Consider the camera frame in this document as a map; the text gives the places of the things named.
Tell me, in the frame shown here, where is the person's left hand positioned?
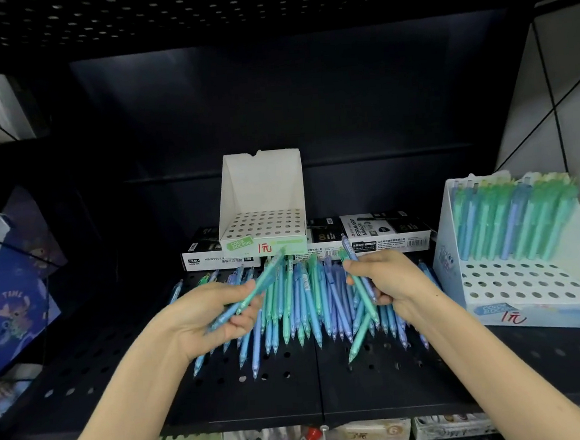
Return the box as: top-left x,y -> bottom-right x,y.
168,278 -> 269,366

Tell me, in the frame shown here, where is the person's right hand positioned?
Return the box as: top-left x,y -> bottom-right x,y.
342,246 -> 450,331

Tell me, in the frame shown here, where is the blue pen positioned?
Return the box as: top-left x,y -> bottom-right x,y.
340,232 -> 379,306

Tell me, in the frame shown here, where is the teal green pen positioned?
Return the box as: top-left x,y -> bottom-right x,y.
201,249 -> 292,336

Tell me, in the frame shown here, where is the person's right forearm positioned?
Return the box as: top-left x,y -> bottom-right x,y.
403,276 -> 580,440

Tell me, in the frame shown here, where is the person's left forearm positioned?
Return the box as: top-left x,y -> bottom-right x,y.
46,310 -> 207,440

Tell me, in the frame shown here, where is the black white marker box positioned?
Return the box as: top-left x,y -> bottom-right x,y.
180,224 -> 263,273
338,208 -> 435,257
304,216 -> 354,261

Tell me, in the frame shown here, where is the pile of blue green pens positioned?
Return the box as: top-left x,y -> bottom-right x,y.
166,243 -> 447,386

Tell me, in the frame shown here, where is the empty white perforated display box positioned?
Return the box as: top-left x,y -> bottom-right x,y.
213,147 -> 309,259

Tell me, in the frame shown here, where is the black metal shelf unit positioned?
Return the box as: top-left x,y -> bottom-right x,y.
0,0 -> 580,440

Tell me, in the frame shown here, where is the row of standing pastel pens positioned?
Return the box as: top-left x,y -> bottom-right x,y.
449,168 -> 580,268

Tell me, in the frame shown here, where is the white display box cartoon print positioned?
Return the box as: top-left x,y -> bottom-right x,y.
426,167 -> 580,340

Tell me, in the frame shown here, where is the cream printed flat box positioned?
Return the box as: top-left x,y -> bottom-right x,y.
326,417 -> 413,440

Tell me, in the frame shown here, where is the white printed flat box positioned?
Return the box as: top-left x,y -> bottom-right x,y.
412,409 -> 500,440

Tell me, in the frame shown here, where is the dark purple cartoon folder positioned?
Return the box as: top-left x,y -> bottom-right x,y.
0,182 -> 70,284

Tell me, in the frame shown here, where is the dark blue cartoon notebook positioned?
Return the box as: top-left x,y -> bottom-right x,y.
0,209 -> 67,379

